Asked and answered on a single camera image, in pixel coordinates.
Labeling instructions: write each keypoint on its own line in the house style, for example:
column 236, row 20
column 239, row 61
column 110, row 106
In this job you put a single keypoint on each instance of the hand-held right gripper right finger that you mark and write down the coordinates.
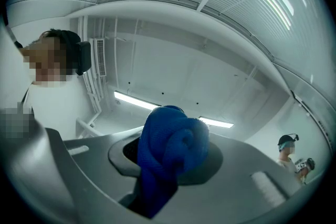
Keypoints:
column 236, row 191

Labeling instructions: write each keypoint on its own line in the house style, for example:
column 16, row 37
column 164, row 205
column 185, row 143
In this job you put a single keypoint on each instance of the ceiling light strip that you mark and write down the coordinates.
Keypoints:
column 131, row 99
column 218, row 122

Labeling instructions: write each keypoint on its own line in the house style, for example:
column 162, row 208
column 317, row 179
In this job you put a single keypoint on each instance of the blue cloth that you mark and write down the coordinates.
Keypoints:
column 168, row 152

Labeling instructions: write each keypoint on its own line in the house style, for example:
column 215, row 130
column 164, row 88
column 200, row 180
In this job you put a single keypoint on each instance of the white air vent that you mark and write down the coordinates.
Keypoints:
column 101, row 57

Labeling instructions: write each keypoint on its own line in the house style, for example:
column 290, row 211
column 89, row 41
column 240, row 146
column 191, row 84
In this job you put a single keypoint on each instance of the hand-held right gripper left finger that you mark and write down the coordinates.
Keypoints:
column 78, row 178

